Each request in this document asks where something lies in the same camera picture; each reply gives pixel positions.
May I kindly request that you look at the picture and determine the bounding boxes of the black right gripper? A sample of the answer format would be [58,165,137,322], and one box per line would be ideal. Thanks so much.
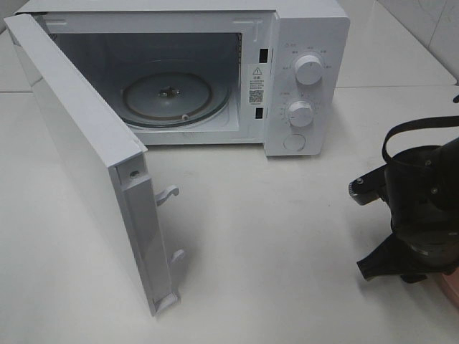
[356,221,458,283]

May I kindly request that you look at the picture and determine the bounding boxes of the pink round plate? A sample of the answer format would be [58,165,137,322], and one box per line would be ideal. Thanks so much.
[440,269,459,307]

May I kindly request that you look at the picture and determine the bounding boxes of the round white door button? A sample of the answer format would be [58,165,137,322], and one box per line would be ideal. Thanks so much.
[283,134,306,152]

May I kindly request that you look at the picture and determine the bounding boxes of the white microwave knob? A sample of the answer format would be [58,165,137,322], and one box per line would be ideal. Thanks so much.
[287,101,313,128]
[294,53,323,86]

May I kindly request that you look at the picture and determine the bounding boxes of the white microwave door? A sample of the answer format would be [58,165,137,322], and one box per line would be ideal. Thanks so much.
[6,14,184,315]

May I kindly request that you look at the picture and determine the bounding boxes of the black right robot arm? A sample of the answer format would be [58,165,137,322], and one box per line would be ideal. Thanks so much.
[349,140,458,283]

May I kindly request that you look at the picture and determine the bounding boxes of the white microwave oven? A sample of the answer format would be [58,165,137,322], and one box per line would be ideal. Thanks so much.
[12,1,350,156]

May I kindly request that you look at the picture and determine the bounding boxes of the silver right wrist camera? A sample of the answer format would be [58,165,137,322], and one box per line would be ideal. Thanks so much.
[348,165,388,206]

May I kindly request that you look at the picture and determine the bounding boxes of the black camera cable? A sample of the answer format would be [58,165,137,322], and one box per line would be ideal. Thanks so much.
[382,92,459,169]

